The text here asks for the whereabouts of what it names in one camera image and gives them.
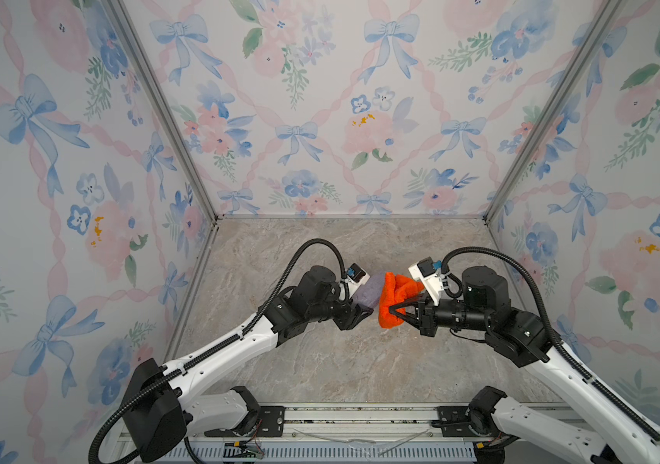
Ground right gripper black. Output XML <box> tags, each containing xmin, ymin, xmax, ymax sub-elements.
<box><xmin>386</xmin><ymin>287</ymin><xmax>487</xmax><ymax>334</ymax></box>

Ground orange microfiber cloth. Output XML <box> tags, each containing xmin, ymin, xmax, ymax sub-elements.
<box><xmin>378</xmin><ymin>273</ymin><xmax>425</xmax><ymax>330</ymax></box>

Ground purple fabric eyeglass case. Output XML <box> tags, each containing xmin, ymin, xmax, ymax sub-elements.
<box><xmin>353</xmin><ymin>273</ymin><xmax>385</xmax><ymax>309</ymax></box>

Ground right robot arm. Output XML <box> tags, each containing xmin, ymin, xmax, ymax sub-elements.
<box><xmin>389</xmin><ymin>260</ymin><xmax>660</xmax><ymax>463</ymax></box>

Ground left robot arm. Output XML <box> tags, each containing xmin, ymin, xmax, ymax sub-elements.
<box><xmin>122</xmin><ymin>264</ymin><xmax>373</xmax><ymax>463</ymax></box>

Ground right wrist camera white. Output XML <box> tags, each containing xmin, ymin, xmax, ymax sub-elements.
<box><xmin>409</xmin><ymin>257</ymin><xmax>448</xmax><ymax>305</ymax></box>

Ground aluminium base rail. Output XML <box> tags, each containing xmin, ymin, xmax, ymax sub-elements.
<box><xmin>114</xmin><ymin>401</ymin><xmax>604</xmax><ymax>464</ymax></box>

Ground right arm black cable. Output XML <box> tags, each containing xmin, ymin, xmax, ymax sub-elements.
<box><xmin>441</xmin><ymin>246</ymin><xmax>660</xmax><ymax>464</ymax></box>

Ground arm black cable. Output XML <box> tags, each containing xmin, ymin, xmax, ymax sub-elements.
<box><xmin>441</xmin><ymin>246</ymin><xmax>660</xmax><ymax>464</ymax></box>
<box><xmin>87</xmin><ymin>238</ymin><xmax>347</xmax><ymax>464</ymax></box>

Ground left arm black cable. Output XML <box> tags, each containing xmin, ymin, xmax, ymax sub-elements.
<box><xmin>87</xmin><ymin>238</ymin><xmax>347</xmax><ymax>464</ymax></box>

